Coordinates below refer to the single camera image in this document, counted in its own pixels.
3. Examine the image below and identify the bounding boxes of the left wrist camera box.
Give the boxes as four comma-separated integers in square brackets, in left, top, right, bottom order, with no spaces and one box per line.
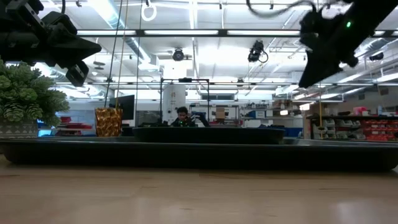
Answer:
[65,60,90,88]

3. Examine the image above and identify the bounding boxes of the white looped cable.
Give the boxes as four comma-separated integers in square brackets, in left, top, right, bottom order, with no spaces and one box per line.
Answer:
[141,0,158,22]

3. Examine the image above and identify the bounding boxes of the black overhead frame rail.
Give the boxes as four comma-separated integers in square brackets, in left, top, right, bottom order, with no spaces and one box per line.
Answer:
[76,29,398,39]

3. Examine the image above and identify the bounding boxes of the shelf rack with red bins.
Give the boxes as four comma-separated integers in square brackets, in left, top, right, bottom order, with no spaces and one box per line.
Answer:
[306,114,398,142]

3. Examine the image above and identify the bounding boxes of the black computer monitor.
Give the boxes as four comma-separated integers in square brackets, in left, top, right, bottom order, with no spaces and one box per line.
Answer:
[108,94,136,121]

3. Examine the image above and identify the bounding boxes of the thick black hanging cable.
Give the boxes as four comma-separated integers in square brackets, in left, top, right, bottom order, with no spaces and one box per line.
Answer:
[103,0,124,108]

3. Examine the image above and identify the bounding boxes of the black right camera cable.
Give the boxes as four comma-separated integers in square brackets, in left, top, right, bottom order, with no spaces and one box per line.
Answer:
[245,0,315,18]

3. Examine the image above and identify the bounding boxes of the amber faceted cup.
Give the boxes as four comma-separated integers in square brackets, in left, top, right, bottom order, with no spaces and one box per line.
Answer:
[95,107,124,138]

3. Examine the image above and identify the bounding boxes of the black overhead camera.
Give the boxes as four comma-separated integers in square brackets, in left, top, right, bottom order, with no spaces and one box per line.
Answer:
[247,39,269,64]

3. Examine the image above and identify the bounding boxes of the thin black hanging cable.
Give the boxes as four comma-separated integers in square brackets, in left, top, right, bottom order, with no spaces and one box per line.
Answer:
[134,0,143,127]

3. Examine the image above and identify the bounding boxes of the red tray stack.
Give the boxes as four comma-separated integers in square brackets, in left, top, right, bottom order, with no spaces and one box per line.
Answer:
[57,116,93,131]

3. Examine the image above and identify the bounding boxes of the black round plate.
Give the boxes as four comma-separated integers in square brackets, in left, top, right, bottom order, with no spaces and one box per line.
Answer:
[132,126,285,145]

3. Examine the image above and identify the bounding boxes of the person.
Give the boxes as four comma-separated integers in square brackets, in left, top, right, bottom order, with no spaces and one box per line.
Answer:
[170,106,197,128]

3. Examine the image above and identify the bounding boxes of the black tubular stand frame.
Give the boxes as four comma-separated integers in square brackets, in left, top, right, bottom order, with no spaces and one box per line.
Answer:
[159,77,211,128]

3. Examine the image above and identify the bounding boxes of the green artificial pine plant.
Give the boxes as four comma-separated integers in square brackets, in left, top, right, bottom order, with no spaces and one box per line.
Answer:
[0,60,71,127]

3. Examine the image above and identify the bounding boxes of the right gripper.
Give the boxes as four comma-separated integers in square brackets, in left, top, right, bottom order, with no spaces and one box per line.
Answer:
[298,4,379,88]

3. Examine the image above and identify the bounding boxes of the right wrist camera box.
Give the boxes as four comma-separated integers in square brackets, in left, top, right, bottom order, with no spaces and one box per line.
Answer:
[299,10,327,52]

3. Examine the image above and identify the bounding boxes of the white round column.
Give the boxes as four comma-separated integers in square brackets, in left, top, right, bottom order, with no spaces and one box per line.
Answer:
[162,84,187,126]

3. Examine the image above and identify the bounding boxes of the large black serving tray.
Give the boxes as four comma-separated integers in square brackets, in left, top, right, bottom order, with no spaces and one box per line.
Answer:
[0,136,398,172]

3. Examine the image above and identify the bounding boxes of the grey horizontal pipe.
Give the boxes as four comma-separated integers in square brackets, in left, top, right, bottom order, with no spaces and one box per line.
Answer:
[55,81,398,87]

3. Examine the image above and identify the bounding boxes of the blue lit screen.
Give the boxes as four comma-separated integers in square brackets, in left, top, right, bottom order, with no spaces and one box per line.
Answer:
[37,119,54,138]

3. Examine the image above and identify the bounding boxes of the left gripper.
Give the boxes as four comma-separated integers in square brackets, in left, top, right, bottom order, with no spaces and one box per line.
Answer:
[9,0,103,68]

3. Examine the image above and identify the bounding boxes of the grey patterned plant pot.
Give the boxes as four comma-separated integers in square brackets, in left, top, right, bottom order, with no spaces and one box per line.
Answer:
[0,122,39,140]

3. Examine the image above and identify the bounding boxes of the round black ceiling fixture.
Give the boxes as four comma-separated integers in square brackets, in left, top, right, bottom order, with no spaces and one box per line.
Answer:
[172,47,185,62]

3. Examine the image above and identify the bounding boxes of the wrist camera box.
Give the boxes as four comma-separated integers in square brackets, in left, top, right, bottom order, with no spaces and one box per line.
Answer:
[299,10,327,52]
[65,60,90,88]

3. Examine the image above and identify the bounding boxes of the blue storage bin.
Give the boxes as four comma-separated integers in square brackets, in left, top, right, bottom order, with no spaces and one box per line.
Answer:
[284,126,304,138]

